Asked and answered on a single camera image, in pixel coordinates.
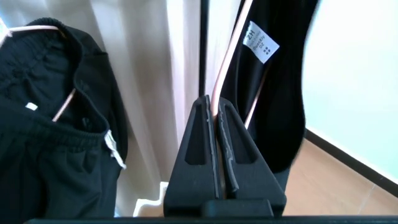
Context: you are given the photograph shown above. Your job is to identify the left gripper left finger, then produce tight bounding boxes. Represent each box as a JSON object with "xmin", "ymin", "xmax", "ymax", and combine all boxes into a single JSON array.
[{"xmin": 164, "ymin": 95, "xmax": 223, "ymax": 217}]

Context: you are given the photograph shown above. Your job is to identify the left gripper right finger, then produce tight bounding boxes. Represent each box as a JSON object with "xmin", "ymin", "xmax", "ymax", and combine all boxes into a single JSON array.
[{"xmin": 216, "ymin": 96, "xmax": 287, "ymax": 217}]

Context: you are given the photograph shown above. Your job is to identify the pink clothes hanger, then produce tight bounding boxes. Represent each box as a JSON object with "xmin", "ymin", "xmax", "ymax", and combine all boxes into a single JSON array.
[
  {"xmin": 0, "ymin": 18, "xmax": 77, "ymax": 123},
  {"xmin": 210, "ymin": 0, "xmax": 270, "ymax": 130}
]

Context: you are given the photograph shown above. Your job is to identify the black clothes rack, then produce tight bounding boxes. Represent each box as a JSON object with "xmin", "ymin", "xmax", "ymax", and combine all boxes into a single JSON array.
[{"xmin": 198, "ymin": 0, "xmax": 210, "ymax": 98}]

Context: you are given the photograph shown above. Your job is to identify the beige curtain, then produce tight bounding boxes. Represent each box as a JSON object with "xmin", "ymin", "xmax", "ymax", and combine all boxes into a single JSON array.
[{"xmin": 0, "ymin": 0, "xmax": 246, "ymax": 218}]

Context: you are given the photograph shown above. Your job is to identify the black drawstring trousers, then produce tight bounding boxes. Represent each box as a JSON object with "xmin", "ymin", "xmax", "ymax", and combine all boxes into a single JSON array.
[{"xmin": 0, "ymin": 17, "xmax": 129, "ymax": 218}]

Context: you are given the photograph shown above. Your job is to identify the black garment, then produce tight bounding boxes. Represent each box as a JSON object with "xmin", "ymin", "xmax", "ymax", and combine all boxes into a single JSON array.
[{"xmin": 219, "ymin": 0, "xmax": 321, "ymax": 192}]

